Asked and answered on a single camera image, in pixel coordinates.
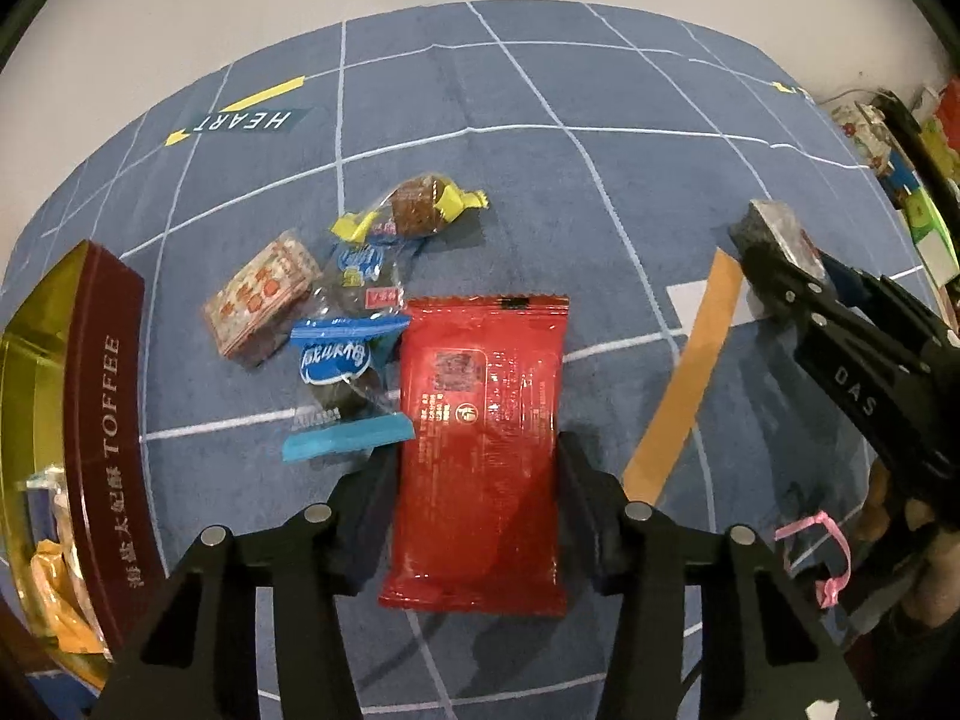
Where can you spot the blue plum candy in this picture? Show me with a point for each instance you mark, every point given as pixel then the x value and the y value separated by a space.
pixel 342 363

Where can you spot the cluttered shelf items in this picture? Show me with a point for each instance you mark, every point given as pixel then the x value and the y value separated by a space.
pixel 917 167

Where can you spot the orange snack packet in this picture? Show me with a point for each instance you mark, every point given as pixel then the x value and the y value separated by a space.
pixel 64 602

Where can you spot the dark seaweed snack block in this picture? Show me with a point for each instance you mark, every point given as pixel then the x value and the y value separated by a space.
pixel 773 227

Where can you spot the brown red brick candy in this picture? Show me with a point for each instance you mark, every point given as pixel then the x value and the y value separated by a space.
pixel 250 318

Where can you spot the red snack packet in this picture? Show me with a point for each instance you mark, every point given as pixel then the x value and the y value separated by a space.
pixel 475 522

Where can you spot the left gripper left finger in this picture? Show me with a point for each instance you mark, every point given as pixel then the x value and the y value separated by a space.
pixel 363 504

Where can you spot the orange tape strip right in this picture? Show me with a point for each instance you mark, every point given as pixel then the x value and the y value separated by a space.
pixel 654 459

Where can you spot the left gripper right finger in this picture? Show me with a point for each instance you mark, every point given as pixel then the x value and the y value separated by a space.
pixel 591 503

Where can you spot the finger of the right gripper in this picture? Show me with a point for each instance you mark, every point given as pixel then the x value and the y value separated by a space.
pixel 788 292
pixel 889 306

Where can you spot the navy white snack packet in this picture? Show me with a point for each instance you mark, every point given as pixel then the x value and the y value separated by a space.
pixel 48 505

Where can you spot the yellow brown candy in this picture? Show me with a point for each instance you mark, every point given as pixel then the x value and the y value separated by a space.
pixel 418 208

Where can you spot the maroon gold toffee tin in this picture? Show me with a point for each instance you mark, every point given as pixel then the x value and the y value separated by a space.
pixel 70 382

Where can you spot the pink plastic tie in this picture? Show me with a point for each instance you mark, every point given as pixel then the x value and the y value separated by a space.
pixel 823 570

